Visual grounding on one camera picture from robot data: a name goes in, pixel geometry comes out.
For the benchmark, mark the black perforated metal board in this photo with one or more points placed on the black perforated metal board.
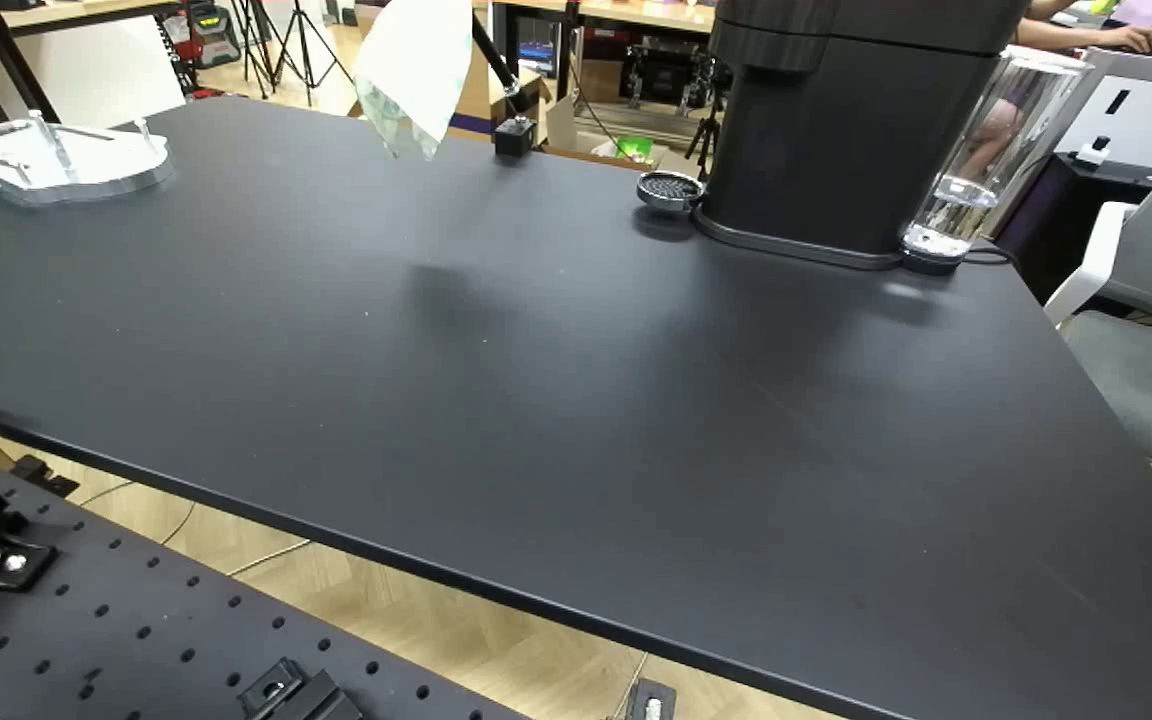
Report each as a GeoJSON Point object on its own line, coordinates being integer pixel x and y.
{"type": "Point", "coordinates": [108, 627]}

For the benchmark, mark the small black clamp block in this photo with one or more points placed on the small black clamp block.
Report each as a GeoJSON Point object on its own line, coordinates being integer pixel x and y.
{"type": "Point", "coordinates": [512, 139]}

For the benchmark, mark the small round black speaker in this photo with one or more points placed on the small round black speaker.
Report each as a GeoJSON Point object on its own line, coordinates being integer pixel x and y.
{"type": "Point", "coordinates": [668, 192]}

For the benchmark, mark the white green patterned towel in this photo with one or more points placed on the white green patterned towel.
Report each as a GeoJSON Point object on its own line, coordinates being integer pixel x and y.
{"type": "Point", "coordinates": [408, 75]}

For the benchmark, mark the large black robot base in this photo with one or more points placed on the large black robot base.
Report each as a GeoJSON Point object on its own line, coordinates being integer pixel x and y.
{"type": "Point", "coordinates": [841, 114]}

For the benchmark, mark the black camera tripod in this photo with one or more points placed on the black camera tripod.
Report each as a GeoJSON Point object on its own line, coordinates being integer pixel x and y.
{"type": "Point", "coordinates": [285, 51]}

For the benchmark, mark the clear plastic cylinder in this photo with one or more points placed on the clear plastic cylinder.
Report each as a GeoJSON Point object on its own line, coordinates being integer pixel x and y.
{"type": "Point", "coordinates": [998, 152]}

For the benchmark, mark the clear glass plate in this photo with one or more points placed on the clear glass plate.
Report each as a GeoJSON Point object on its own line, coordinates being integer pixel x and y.
{"type": "Point", "coordinates": [73, 166]}

